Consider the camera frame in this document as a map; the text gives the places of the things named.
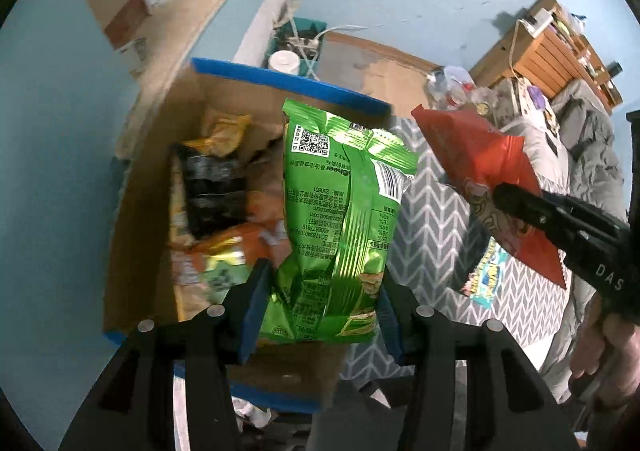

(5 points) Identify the black snack packet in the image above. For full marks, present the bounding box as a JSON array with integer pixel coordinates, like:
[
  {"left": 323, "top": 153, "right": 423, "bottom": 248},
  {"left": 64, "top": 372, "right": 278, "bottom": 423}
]
[{"left": 170, "top": 141, "right": 251, "bottom": 240}]

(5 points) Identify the white power strip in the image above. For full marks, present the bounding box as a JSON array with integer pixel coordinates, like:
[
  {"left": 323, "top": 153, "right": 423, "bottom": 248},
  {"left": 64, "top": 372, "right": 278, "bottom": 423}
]
[{"left": 280, "top": 33, "right": 321, "bottom": 52}]

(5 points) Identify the orange snack packet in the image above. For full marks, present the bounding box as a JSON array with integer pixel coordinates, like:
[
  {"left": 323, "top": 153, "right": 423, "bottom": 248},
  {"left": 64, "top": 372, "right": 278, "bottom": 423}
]
[{"left": 247, "top": 166, "right": 289, "bottom": 252}]

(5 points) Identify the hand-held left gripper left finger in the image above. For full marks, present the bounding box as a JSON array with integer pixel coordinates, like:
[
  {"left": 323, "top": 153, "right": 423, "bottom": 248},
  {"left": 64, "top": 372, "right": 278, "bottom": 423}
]
[{"left": 59, "top": 258, "right": 275, "bottom": 451}]

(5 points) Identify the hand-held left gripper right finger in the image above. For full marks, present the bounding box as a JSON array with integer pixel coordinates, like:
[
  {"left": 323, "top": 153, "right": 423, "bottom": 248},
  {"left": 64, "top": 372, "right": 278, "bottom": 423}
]
[{"left": 377, "top": 276, "right": 578, "bottom": 451}]

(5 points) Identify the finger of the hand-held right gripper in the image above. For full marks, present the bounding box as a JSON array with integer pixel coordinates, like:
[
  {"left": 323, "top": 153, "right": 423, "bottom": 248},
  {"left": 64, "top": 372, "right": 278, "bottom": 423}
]
[{"left": 492, "top": 182, "right": 623, "bottom": 264}]

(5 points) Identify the pile of plastic bottles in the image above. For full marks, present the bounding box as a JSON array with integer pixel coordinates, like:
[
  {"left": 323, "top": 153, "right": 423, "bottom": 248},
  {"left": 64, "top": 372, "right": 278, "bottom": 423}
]
[{"left": 427, "top": 66, "right": 501, "bottom": 118}]

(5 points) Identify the grey jacket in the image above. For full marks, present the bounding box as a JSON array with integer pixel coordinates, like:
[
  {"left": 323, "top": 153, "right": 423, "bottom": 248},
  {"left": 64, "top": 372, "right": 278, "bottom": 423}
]
[{"left": 520, "top": 78, "right": 631, "bottom": 404}]

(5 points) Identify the green snack packet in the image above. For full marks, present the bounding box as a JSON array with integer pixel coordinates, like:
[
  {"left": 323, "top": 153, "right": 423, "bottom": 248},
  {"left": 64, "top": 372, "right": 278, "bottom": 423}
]
[{"left": 257, "top": 98, "right": 420, "bottom": 345}]

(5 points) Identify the person's right hand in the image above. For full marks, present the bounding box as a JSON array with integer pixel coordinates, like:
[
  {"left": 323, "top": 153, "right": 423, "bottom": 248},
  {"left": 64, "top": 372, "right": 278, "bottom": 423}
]
[{"left": 570, "top": 303, "right": 640, "bottom": 384}]

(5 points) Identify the red snack packet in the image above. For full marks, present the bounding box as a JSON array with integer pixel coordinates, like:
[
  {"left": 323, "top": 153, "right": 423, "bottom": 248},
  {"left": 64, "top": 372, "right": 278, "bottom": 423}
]
[{"left": 411, "top": 105, "right": 568, "bottom": 289}]

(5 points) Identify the orange packet with green label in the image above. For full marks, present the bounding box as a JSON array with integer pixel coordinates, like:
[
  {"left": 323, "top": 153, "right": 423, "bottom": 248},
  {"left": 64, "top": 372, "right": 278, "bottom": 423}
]
[{"left": 170, "top": 223, "right": 261, "bottom": 323}]

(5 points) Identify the light blue snack packet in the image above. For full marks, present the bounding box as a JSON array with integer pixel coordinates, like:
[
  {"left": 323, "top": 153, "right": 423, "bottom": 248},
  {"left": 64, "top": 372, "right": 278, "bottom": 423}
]
[{"left": 460, "top": 238, "right": 511, "bottom": 308}]

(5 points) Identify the wooden shelf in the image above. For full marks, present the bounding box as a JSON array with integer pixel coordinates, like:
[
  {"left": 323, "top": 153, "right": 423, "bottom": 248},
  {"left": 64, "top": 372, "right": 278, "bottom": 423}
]
[{"left": 470, "top": 0, "right": 623, "bottom": 112}]

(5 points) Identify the crumpled white paper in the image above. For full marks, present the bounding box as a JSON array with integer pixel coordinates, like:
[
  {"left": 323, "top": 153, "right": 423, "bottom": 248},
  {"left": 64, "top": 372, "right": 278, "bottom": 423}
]
[{"left": 232, "top": 396, "right": 274, "bottom": 432}]

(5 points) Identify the teal basket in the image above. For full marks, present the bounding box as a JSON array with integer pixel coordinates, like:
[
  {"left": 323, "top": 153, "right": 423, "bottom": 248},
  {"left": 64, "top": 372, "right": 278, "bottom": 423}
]
[{"left": 265, "top": 17, "right": 328, "bottom": 68}]

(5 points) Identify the white printed bag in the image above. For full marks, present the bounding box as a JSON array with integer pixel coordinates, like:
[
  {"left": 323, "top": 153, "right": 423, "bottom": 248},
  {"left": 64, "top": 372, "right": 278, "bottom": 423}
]
[{"left": 492, "top": 78, "right": 563, "bottom": 152}]

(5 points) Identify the cardboard box with blue edges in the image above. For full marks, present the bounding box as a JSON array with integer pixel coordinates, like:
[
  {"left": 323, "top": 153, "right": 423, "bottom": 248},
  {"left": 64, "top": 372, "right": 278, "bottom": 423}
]
[{"left": 102, "top": 57, "right": 393, "bottom": 414}]

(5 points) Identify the white power adapter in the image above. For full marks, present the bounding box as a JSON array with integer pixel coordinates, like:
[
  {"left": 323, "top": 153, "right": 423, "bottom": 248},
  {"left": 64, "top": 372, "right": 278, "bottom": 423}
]
[{"left": 517, "top": 11, "right": 554, "bottom": 38}]

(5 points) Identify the small yellow snack packet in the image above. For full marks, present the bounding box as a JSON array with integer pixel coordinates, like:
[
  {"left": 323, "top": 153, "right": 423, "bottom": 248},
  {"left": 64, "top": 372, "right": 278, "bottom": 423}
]
[{"left": 201, "top": 109, "right": 252, "bottom": 156}]

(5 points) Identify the thin white cable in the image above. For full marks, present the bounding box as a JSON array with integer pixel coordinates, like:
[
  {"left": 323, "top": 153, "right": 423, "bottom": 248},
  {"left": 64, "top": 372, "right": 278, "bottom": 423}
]
[{"left": 319, "top": 22, "right": 372, "bottom": 40}]

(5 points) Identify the cardboard floor sheet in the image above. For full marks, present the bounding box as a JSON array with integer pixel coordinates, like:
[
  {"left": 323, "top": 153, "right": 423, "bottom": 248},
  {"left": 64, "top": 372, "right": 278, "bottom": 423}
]
[{"left": 345, "top": 56, "right": 436, "bottom": 104}]

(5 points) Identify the grey chevron cloth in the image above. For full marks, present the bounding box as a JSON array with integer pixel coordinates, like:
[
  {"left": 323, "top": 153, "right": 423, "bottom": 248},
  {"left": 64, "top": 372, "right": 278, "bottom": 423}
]
[{"left": 345, "top": 113, "right": 576, "bottom": 382}]

